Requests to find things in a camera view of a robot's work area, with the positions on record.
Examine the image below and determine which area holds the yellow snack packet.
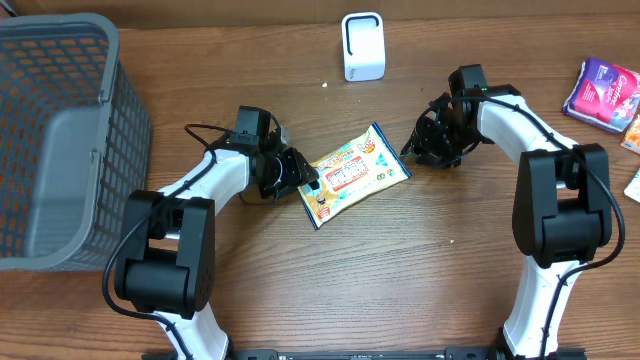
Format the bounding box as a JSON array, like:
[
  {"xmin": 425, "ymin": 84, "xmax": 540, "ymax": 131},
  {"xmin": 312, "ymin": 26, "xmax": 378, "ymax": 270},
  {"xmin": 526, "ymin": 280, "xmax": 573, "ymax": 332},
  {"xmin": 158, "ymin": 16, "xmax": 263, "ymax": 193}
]
[{"xmin": 298, "ymin": 123, "xmax": 412, "ymax": 229}]

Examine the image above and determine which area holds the red purple pantyliner pack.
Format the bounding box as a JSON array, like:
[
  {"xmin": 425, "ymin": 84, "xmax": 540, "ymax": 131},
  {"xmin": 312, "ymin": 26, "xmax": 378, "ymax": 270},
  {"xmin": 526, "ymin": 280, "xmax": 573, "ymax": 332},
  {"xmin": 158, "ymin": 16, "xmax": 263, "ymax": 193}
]
[{"xmin": 562, "ymin": 57, "xmax": 639, "ymax": 133}]

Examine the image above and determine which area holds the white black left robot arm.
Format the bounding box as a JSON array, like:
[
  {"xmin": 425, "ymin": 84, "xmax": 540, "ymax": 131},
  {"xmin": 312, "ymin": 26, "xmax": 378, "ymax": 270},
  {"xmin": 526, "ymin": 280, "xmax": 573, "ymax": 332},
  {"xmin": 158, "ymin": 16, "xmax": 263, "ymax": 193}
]
[{"xmin": 102, "ymin": 106, "xmax": 318, "ymax": 360}]

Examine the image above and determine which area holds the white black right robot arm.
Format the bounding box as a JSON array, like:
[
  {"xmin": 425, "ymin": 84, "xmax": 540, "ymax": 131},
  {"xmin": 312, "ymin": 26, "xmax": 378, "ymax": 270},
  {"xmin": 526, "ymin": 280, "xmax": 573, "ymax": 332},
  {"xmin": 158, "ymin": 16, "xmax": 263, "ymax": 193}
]
[{"xmin": 401, "ymin": 64, "xmax": 620, "ymax": 359}]

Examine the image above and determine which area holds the white barcode scanner stand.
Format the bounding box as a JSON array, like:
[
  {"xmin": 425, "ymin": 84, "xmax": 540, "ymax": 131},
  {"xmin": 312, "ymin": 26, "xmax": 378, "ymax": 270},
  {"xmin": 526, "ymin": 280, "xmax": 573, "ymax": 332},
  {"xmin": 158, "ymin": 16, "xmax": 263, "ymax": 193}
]
[{"xmin": 341, "ymin": 12, "xmax": 386, "ymax": 82}]

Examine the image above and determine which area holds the orange packet at edge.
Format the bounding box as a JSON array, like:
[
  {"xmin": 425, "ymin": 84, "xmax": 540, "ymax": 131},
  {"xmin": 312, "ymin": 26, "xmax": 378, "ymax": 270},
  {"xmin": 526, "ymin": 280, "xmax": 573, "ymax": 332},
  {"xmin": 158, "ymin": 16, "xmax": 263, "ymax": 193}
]
[{"xmin": 621, "ymin": 115, "xmax": 640, "ymax": 154}]

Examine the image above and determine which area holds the white packet at edge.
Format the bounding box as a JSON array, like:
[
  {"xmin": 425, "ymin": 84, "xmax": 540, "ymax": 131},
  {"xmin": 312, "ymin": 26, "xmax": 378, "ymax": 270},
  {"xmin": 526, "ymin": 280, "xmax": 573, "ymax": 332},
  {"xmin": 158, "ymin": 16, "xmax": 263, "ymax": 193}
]
[{"xmin": 624, "ymin": 170, "xmax": 640, "ymax": 203}]

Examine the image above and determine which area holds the grey plastic shopping basket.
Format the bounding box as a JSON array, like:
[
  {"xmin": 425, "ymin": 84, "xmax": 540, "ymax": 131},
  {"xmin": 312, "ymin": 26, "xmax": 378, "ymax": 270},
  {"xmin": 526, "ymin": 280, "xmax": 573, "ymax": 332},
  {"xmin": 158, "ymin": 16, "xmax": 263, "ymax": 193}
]
[{"xmin": 1, "ymin": 13, "xmax": 152, "ymax": 271}]

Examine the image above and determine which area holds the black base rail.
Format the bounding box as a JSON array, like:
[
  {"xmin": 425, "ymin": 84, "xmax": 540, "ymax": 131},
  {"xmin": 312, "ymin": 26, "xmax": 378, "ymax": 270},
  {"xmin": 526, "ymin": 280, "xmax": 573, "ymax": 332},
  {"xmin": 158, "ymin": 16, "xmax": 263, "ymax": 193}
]
[{"xmin": 142, "ymin": 346, "xmax": 589, "ymax": 360}]

